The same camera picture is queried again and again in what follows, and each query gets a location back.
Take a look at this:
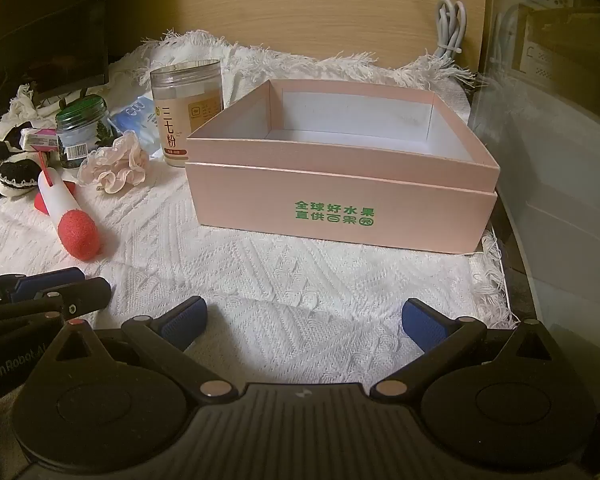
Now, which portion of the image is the clear plastic jar beige label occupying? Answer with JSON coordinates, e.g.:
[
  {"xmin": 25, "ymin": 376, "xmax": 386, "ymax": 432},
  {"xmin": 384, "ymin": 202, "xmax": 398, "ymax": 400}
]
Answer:
[{"xmin": 150, "ymin": 59, "xmax": 224, "ymax": 168}]

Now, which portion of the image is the glass computer case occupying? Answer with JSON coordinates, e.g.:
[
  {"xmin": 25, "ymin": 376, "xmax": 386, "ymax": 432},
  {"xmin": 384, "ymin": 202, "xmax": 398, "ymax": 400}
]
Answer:
[{"xmin": 467, "ymin": 0, "xmax": 600, "ymax": 346}]

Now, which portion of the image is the white coiled cable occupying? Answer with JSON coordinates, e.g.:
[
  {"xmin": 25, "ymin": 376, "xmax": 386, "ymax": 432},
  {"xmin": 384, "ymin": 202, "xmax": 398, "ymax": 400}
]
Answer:
[{"xmin": 415, "ymin": 0, "xmax": 469, "ymax": 61}]

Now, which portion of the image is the black monitor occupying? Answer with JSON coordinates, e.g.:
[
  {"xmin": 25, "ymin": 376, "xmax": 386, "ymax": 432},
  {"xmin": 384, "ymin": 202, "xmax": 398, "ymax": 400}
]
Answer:
[{"xmin": 0, "ymin": 0, "xmax": 112, "ymax": 106}]

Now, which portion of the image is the pink lace scrunchie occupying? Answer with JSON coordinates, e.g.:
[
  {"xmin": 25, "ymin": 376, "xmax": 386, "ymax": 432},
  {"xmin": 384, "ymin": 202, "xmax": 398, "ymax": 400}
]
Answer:
[{"xmin": 76, "ymin": 130, "xmax": 150, "ymax": 195}]

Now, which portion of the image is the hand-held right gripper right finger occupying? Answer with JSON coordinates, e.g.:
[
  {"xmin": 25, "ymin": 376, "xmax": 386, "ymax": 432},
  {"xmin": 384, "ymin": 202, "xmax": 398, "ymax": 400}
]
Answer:
[{"xmin": 371, "ymin": 298, "xmax": 561, "ymax": 402}]

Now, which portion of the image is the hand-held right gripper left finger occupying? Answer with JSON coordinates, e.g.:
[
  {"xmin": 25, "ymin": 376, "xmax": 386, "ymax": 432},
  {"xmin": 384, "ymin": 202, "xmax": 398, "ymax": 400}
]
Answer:
[{"xmin": 47, "ymin": 297, "xmax": 236, "ymax": 401}]

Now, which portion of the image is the glass jar green lid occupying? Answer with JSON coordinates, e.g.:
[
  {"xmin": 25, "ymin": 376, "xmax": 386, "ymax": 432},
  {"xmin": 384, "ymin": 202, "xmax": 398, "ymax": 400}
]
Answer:
[{"xmin": 55, "ymin": 94, "xmax": 118, "ymax": 170}]

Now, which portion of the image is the blue wet wipes pack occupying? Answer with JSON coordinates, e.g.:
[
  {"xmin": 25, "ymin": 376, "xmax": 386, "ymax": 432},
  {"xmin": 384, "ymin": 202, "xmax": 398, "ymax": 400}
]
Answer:
[{"xmin": 111, "ymin": 95, "xmax": 161, "ymax": 156}]

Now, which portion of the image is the pink cardboard box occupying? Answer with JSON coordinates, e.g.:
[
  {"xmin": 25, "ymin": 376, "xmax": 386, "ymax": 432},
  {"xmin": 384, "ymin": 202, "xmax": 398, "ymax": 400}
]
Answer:
[{"xmin": 185, "ymin": 78, "xmax": 502, "ymax": 256}]

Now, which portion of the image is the white fringed cloth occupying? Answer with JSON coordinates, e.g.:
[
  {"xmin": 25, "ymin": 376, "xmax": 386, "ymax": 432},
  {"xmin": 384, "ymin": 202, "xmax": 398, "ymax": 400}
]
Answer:
[{"xmin": 0, "ymin": 30, "xmax": 518, "ymax": 411}]

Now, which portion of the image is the small pink packet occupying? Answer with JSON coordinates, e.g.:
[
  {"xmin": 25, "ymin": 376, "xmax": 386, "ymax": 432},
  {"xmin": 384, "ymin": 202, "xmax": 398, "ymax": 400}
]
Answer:
[{"xmin": 20, "ymin": 129, "xmax": 61, "ymax": 152}]

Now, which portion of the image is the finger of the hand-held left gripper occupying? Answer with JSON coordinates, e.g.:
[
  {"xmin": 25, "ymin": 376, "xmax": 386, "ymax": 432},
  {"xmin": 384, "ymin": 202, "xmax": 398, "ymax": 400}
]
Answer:
[
  {"xmin": 0, "ymin": 267, "xmax": 86, "ymax": 306},
  {"xmin": 0, "ymin": 277, "xmax": 112, "ymax": 341}
]

